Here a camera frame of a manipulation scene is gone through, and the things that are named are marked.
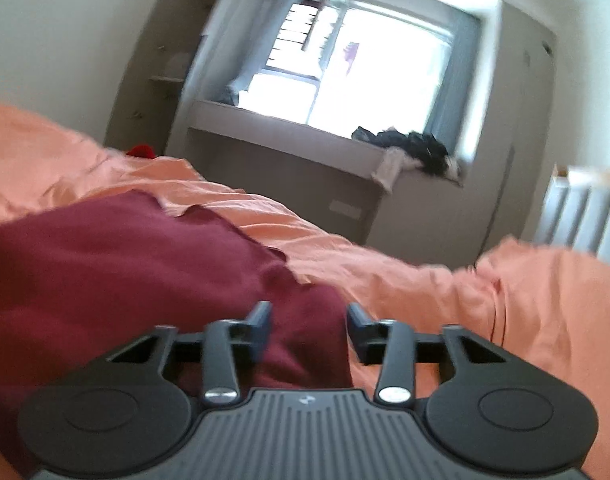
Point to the light blue curtain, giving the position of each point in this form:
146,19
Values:
446,117
261,42

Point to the maroon long sleeve shirt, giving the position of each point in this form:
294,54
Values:
81,280

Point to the grey window bench cabinet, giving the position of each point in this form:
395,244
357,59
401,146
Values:
323,178

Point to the dark clothes pile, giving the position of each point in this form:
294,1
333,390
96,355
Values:
431,154

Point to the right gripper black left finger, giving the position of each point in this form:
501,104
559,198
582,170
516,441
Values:
229,346

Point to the right light blue curtain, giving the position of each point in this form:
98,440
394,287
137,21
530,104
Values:
446,117

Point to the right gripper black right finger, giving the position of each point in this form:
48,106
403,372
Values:
390,344

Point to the grey padded headboard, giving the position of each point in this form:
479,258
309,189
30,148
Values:
575,212

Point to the red plush object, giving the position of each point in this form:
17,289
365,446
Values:
143,151

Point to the white garment hanging off bench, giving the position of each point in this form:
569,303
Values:
393,163

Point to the grey open wardrobe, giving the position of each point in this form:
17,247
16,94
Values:
145,106

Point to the tall grey closet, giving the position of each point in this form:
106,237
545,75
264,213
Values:
501,182

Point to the left light blue curtain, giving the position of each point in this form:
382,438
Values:
261,42

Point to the purple garment outside window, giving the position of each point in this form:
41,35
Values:
350,52

